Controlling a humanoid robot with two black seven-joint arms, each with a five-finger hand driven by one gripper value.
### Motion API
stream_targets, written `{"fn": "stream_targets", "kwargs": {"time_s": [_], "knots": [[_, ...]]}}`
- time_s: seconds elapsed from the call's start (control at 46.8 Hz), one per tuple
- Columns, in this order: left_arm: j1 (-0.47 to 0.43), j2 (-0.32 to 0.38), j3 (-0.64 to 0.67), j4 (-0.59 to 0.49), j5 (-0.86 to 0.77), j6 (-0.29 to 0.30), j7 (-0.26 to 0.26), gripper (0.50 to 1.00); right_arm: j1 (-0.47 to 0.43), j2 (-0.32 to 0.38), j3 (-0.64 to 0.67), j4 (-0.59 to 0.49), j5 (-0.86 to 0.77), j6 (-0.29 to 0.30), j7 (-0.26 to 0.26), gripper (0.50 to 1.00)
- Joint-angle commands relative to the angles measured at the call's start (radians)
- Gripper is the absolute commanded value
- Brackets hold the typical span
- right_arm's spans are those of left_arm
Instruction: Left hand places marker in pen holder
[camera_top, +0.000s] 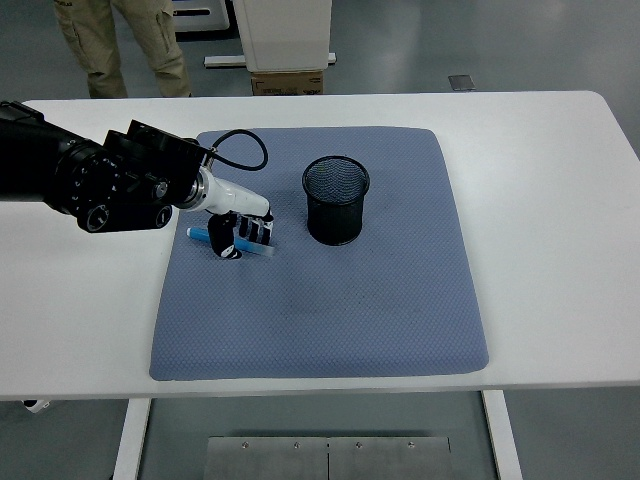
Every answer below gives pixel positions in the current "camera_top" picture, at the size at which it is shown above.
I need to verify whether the white table leg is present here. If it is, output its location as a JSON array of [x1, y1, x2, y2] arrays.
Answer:
[[480, 389, 524, 480], [110, 398, 152, 480]]

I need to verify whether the person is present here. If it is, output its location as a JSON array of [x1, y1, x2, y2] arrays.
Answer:
[[52, 0, 193, 99]]

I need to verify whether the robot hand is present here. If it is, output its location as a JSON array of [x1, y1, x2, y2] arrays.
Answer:
[[204, 174, 276, 261]]

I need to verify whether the blue marker with clear cap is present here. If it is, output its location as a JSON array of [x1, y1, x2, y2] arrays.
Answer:
[[187, 227, 278, 259]]

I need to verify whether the grey metal plate with screws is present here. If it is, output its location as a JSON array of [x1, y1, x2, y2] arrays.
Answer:
[[205, 436, 330, 480], [328, 436, 451, 480]]

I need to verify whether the brown cardboard box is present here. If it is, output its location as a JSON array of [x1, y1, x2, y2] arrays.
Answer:
[[249, 69, 326, 96]]

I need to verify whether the grey-blue textured mat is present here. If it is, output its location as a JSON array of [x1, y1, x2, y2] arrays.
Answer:
[[148, 125, 490, 384]]

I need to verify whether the black mesh pen holder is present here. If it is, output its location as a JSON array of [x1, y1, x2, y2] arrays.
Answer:
[[301, 154, 372, 247]]

